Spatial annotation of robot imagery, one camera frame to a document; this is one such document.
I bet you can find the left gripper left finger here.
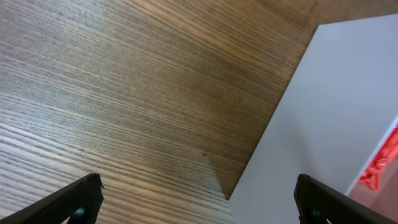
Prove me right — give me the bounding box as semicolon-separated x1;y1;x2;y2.
1;173;104;224

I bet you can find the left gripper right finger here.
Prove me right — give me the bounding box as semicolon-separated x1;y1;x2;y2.
294;174;397;224

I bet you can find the red toy fire truck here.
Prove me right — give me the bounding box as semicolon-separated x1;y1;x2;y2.
358;126;397;191

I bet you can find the white box pink interior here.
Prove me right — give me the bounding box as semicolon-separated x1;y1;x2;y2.
229;14;397;224

